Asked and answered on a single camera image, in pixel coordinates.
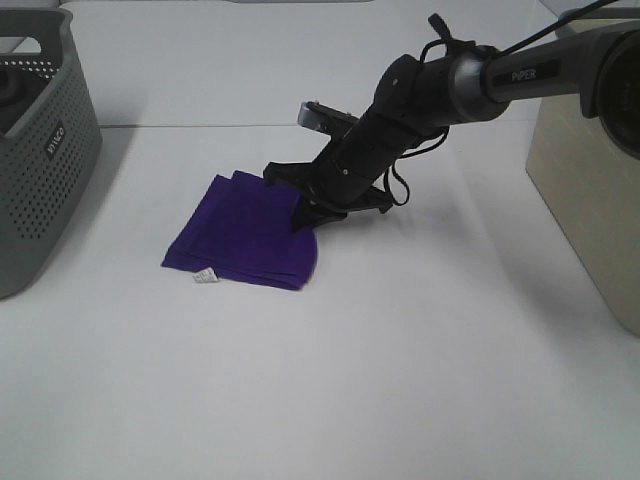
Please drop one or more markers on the grey perforated laundry basket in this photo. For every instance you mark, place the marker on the grey perforated laundry basket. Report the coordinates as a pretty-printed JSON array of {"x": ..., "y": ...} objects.
[{"x": 50, "y": 141}]

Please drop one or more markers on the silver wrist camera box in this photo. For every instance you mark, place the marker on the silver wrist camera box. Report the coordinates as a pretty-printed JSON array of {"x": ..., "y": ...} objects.
[{"x": 317, "y": 117}]

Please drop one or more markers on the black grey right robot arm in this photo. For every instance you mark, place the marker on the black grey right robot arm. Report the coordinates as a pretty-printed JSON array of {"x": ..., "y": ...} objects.
[{"x": 417, "y": 101}]

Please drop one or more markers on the beige box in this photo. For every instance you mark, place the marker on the beige box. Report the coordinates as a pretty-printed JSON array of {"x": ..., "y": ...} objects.
[{"x": 587, "y": 172}]

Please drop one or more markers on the purple towel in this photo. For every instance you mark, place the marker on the purple towel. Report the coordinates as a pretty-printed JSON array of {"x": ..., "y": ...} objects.
[{"x": 241, "y": 229}]

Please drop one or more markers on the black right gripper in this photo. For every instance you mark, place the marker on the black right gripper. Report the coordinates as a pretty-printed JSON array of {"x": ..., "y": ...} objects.
[{"x": 339, "y": 180}]

